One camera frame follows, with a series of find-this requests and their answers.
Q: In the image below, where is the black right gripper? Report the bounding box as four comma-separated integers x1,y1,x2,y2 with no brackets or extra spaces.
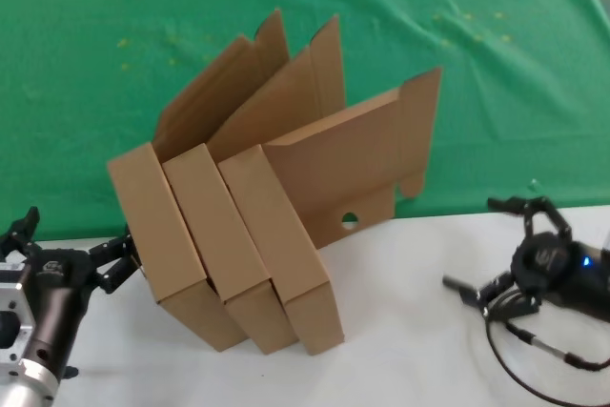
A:
441,194,610,323

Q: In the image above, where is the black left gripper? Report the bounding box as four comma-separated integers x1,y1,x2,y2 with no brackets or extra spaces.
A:
0,206,144,377

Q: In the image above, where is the brown cardboard mailer box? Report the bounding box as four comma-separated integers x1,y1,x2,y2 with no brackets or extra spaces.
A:
107,9,291,354
217,67,442,356
161,14,347,356

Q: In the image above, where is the green table cloth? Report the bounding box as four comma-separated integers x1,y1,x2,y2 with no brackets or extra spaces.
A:
0,0,610,242

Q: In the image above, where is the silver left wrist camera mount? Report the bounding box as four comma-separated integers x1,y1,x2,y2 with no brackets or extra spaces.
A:
0,258,38,382

